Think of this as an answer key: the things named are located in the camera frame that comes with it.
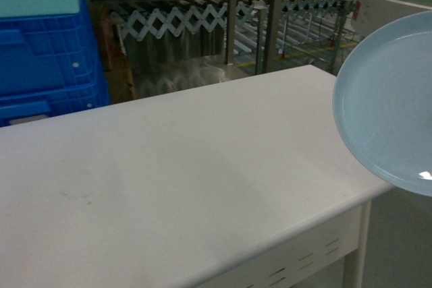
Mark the expandable roller conveyor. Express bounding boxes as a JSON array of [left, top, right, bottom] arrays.
[[108, 0, 356, 65]]

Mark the light blue round tray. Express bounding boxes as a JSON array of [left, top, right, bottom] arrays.
[[333, 11, 431, 196]]

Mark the blue crate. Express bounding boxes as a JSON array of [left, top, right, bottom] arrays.
[[1, 82, 111, 127], [1, 0, 101, 96]]

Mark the brown wooden board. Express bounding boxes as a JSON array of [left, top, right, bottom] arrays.
[[89, 3, 137, 104]]

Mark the blue crate top right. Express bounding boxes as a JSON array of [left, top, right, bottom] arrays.
[[1, 0, 101, 96]]

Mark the blue crate lower right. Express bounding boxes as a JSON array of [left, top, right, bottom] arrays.
[[1, 82, 111, 127]]

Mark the white round machine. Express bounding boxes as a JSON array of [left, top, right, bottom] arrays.
[[351, 0, 431, 36]]

